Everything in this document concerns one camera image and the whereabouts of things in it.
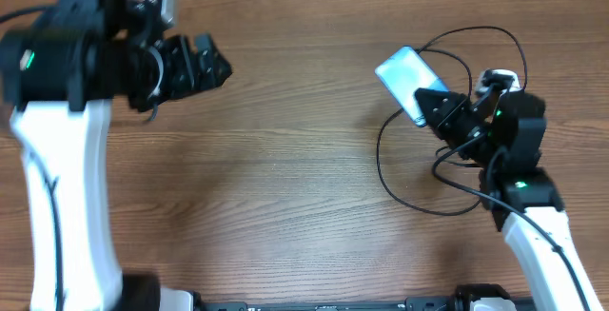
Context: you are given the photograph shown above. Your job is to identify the Galaxy S24+ smartphone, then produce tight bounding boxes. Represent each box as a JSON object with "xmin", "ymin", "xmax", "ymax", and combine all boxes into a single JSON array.
[{"xmin": 375, "ymin": 47, "xmax": 448, "ymax": 127}]

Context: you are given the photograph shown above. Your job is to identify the black USB charging cable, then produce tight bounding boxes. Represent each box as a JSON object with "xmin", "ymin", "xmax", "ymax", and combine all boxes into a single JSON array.
[{"xmin": 375, "ymin": 25, "xmax": 529, "ymax": 217}]

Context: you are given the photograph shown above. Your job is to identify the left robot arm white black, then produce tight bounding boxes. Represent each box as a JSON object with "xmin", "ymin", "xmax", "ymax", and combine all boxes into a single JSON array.
[{"xmin": 1, "ymin": 0, "xmax": 232, "ymax": 311}]

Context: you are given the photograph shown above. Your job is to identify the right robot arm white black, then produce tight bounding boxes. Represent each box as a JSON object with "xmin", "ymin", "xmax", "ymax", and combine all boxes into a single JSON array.
[{"xmin": 414, "ymin": 87, "xmax": 602, "ymax": 310}]

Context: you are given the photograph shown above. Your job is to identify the white charger plug adapter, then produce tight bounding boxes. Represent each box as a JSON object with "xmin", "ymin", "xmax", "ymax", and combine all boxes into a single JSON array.
[{"xmin": 475, "ymin": 68, "xmax": 521, "ymax": 95}]

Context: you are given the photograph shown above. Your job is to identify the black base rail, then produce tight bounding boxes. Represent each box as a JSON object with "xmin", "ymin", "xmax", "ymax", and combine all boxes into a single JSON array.
[{"xmin": 189, "ymin": 282, "xmax": 539, "ymax": 311}]

